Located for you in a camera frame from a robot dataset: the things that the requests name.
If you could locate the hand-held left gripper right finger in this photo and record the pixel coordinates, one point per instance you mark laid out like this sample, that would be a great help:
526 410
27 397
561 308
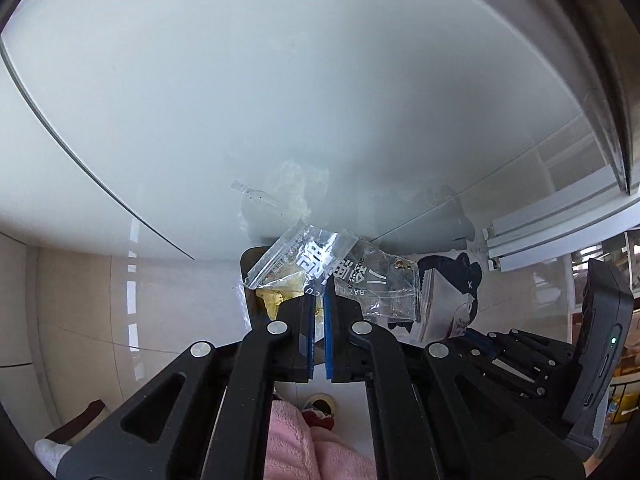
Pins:
327 330

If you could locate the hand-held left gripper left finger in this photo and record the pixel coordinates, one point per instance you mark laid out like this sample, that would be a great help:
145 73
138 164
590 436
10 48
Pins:
307 340

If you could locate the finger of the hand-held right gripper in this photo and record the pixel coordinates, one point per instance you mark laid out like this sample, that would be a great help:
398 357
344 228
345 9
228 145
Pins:
540 382
525 347

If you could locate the clear plastic bag white print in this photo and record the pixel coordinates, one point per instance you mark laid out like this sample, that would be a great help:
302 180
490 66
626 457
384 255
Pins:
350 270

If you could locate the patterned slipper red bow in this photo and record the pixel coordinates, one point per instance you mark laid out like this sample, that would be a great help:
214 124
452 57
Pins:
320 410

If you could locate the black white printed bag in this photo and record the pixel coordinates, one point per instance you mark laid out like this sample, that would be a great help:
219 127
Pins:
450 285

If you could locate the white glossy cabinet door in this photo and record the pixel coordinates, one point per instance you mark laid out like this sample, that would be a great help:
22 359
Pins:
75 185
300 85

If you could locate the wooden chair leg white cover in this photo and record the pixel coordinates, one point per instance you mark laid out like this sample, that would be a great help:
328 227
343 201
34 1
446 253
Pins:
75 425

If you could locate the aluminium frame rail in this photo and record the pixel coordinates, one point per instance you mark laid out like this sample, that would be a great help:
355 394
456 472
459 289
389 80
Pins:
550 225

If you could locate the dark door frame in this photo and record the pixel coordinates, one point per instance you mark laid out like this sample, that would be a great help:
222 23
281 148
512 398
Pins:
605 60

